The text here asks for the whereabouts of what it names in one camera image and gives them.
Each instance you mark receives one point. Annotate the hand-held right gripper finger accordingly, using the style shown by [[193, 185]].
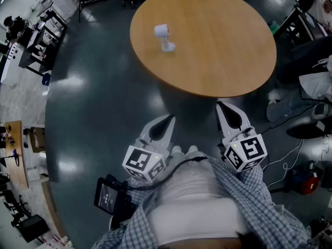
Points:
[[246, 123], [223, 128]]

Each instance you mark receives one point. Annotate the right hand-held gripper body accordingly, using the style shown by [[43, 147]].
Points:
[[249, 149]]

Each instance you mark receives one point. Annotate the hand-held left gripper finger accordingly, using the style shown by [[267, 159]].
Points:
[[169, 139], [145, 134]]

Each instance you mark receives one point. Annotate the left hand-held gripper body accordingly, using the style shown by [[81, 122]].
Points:
[[140, 159]]

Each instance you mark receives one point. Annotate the long wooden desk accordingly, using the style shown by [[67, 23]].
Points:
[[18, 162]]

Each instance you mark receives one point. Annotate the person's left white shoe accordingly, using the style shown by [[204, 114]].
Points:
[[177, 149]]

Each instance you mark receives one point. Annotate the person's white shoe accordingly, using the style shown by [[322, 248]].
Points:
[[193, 149], [177, 149]]

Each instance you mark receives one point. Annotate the person's grey trousers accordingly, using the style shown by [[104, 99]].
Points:
[[176, 157]]

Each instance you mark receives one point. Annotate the person's right white shoe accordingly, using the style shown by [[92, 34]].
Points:
[[193, 149]]

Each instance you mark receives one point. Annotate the black device with screen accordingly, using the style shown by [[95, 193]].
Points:
[[106, 197]]

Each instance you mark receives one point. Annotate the black waist pouch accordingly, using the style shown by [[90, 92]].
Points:
[[124, 209]]

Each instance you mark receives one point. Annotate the person's checked shirt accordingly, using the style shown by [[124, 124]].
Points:
[[254, 204]]

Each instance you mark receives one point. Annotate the person's white top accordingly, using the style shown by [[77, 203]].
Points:
[[197, 211]]

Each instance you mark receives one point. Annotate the green bag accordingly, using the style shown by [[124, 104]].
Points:
[[273, 27]]

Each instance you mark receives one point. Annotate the cardboard box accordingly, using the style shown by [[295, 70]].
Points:
[[36, 139]]

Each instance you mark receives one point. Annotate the black side table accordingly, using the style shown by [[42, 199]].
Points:
[[293, 22]]

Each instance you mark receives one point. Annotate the small blue bin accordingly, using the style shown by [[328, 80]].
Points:
[[46, 79]]

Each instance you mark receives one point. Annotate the black box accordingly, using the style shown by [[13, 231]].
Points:
[[33, 228]]

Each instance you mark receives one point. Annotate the black stand equipment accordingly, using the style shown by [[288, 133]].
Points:
[[13, 204]]

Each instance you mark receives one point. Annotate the black tripod stand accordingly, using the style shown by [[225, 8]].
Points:
[[80, 9]]

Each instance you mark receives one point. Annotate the white cabinet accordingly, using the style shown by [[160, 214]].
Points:
[[13, 66]]

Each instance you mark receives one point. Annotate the black metal-frame table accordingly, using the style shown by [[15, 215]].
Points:
[[33, 38]]

